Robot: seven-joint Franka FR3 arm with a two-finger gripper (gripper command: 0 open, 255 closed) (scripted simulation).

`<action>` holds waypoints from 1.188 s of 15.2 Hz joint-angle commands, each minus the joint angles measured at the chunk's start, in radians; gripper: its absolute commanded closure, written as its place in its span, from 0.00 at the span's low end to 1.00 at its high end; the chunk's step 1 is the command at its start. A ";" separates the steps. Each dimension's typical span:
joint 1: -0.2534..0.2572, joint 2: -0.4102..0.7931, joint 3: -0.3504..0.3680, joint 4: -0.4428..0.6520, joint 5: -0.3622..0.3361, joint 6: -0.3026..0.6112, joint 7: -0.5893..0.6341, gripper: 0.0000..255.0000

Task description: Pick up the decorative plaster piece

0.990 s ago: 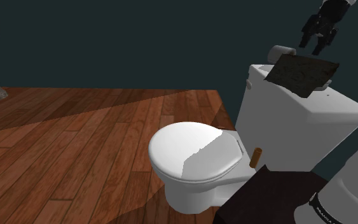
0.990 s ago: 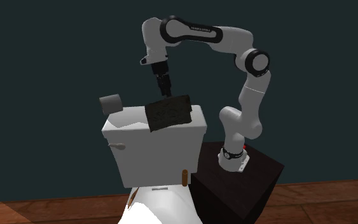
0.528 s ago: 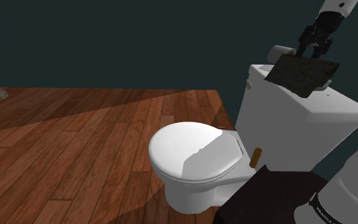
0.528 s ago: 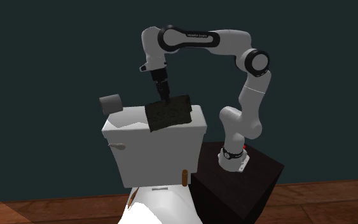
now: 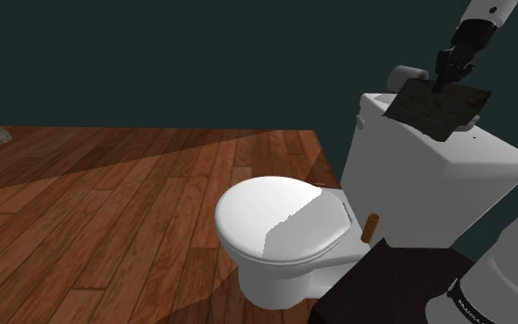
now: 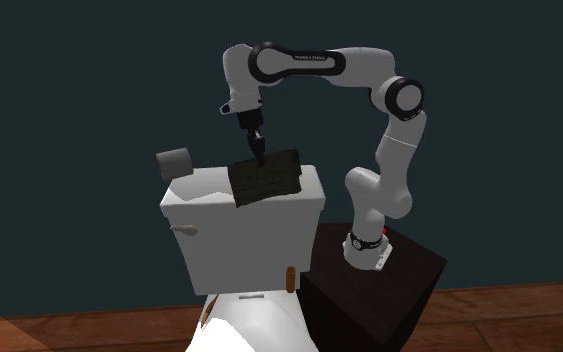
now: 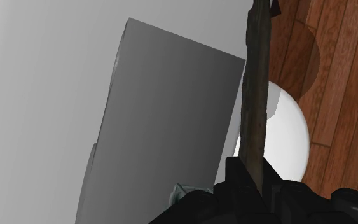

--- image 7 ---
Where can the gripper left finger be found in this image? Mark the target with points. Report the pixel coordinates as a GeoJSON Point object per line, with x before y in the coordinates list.
{"type": "Point", "coordinates": [231, 198]}

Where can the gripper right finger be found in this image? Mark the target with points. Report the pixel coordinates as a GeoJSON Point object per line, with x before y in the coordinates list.
{"type": "Point", "coordinates": [309, 208]}

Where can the dark brown long stick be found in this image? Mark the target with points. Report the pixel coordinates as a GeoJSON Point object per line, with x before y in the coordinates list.
{"type": "Point", "coordinates": [254, 93]}

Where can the small pale green thing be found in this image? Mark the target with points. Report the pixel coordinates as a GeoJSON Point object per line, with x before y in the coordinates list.
{"type": "Point", "coordinates": [180, 190]}

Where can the white toilet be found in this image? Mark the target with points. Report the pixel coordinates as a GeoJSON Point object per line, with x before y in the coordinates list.
{"type": "Point", "coordinates": [166, 124]}

